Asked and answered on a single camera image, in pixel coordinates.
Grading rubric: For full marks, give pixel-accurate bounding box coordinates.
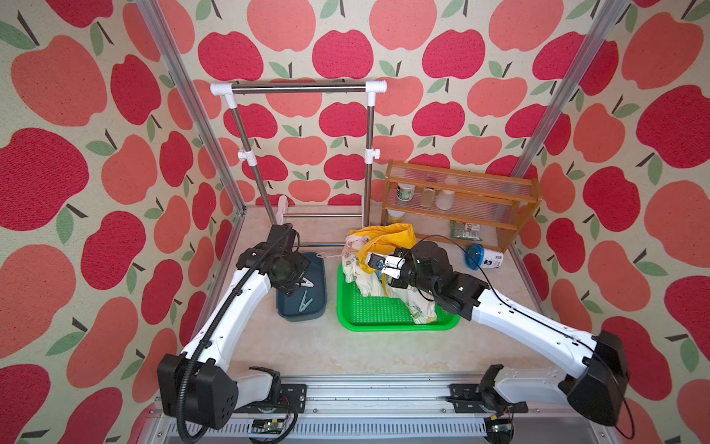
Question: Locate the pink wire hanger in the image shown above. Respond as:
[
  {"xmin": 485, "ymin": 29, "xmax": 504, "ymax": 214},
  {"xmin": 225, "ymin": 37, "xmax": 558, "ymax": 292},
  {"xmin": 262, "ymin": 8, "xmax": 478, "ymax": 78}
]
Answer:
[{"xmin": 316, "ymin": 252, "xmax": 351, "ymax": 261}]

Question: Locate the light blue clothespin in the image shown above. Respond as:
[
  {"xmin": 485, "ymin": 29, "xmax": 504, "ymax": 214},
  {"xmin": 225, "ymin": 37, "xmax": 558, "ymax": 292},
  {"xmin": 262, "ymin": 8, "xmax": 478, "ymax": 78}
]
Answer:
[{"xmin": 298, "ymin": 294, "xmax": 314, "ymax": 313}]

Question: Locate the aluminium frame post left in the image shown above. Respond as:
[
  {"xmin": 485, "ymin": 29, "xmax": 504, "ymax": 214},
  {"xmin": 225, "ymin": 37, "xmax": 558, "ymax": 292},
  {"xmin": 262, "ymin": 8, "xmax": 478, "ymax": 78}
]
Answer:
[{"xmin": 137, "ymin": 0, "xmax": 247, "ymax": 218}]

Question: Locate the white and steel clothes rack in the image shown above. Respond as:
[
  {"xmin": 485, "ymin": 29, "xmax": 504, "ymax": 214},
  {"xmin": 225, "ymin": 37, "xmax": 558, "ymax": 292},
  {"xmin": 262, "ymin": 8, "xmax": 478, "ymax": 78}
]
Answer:
[{"xmin": 210, "ymin": 81, "xmax": 388, "ymax": 228}]

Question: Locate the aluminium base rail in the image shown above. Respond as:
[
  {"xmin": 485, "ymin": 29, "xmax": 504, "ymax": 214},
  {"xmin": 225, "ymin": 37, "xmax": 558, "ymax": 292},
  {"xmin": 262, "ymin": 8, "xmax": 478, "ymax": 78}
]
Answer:
[{"xmin": 138, "ymin": 374, "xmax": 617, "ymax": 444}]

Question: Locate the white cup with label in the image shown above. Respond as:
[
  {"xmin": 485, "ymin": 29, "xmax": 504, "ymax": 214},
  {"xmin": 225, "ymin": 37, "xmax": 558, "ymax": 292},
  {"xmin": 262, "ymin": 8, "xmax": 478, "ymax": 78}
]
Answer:
[{"xmin": 396, "ymin": 183, "xmax": 416, "ymax": 202}]

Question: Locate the small glass jar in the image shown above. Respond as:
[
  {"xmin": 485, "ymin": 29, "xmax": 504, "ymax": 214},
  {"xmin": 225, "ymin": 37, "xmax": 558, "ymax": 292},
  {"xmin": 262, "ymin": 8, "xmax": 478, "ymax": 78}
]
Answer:
[{"xmin": 420, "ymin": 188, "xmax": 436, "ymax": 208}]

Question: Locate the wooden shelf rack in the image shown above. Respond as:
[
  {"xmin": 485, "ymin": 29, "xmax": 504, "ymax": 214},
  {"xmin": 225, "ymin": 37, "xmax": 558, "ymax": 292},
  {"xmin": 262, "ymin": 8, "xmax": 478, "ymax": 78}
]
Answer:
[{"xmin": 381, "ymin": 161, "xmax": 542, "ymax": 252}]

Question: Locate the dark blue plastic tray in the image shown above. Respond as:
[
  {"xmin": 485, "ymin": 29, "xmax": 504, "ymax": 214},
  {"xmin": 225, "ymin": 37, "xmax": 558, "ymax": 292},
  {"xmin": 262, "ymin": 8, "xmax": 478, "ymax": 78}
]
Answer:
[{"xmin": 275, "ymin": 253, "xmax": 327, "ymax": 322}]

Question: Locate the blue lidded container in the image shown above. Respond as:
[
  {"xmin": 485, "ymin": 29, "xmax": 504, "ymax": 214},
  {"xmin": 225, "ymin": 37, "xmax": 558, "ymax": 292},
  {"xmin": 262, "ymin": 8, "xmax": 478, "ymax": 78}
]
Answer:
[{"xmin": 465, "ymin": 244, "xmax": 505, "ymax": 270}]

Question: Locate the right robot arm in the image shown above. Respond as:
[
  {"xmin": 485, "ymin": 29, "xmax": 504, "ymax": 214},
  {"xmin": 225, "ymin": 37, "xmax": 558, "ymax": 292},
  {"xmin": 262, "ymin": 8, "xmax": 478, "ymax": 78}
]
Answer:
[{"xmin": 367, "ymin": 240, "xmax": 630, "ymax": 427}]

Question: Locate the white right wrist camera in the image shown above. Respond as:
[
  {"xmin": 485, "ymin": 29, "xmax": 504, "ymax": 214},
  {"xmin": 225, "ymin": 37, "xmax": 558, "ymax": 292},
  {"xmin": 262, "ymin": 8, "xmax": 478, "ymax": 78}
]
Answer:
[{"xmin": 366, "ymin": 253, "xmax": 406, "ymax": 279}]

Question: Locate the green plastic basket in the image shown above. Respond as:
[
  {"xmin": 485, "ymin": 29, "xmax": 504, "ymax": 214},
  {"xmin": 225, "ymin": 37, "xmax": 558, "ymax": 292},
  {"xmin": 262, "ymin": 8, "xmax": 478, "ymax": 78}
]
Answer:
[{"xmin": 337, "ymin": 266, "xmax": 460, "ymax": 333}]

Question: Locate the yellow dinosaur kids jacket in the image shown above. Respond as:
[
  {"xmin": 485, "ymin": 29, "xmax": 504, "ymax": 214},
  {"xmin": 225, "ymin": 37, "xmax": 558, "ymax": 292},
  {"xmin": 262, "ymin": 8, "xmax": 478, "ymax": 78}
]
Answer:
[{"xmin": 340, "ymin": 223, "xmax": 438, "ymax": 325}]

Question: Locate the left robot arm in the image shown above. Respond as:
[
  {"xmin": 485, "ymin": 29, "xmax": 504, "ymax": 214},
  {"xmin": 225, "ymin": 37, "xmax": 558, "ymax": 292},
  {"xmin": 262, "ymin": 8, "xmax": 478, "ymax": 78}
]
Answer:
[{"xmin": 156, "ymin": 224, "xmax": 311, "ymax": 443}]

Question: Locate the white plastic bottle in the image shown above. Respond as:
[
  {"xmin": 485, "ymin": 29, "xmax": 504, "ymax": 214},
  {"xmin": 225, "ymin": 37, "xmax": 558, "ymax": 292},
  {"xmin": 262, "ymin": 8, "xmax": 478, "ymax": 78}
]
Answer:
[{"xmin": 436, "ymin": 190, "xmax": 456, "ymax": 211}]

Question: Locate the green snack packet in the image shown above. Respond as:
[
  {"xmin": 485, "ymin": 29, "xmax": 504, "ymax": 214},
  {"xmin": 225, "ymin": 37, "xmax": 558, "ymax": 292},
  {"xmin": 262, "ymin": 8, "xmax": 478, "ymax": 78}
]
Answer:
[{"xmin": 450, "ymin": 220, "xmax": 482, "ymax": 242}]

